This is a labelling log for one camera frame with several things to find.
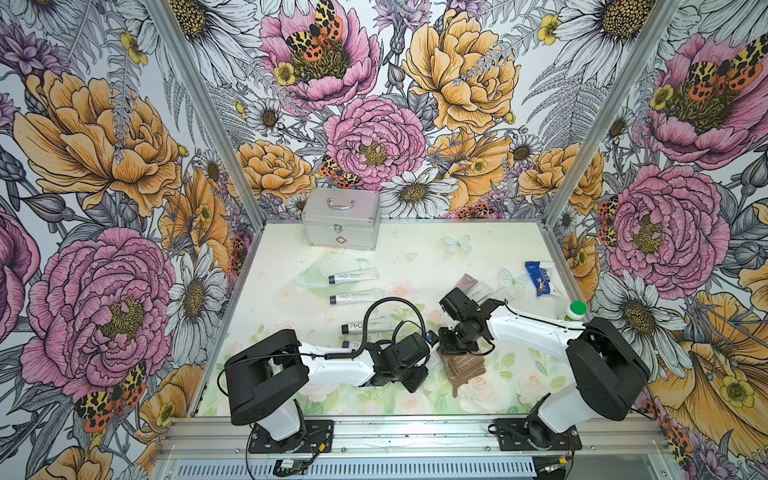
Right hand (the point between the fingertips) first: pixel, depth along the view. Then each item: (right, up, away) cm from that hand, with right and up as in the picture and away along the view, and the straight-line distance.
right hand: (446, 358), depth 85 cm
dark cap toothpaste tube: (-21, +7, +7) cm, 23 cm away
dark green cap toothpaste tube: (-28, +22, +19) cm, 40 cm away
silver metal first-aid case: (-32, +41, +19) cm, 56 cm away
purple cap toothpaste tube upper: (-26, +15, +12) cm, 33 cm away
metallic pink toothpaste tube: (+10, +19, +20) cm, 29 cm away
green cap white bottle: (+37, +13, +1) cm, 40 cm away
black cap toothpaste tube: (+14, +17, +16) cm, 27 cm away
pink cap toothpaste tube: (-3, -2, 0) cm, 4 cm away
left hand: (-9, -4, -1) cm, 10 cm away
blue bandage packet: (+34, +21, +17) cm, 44 cm away
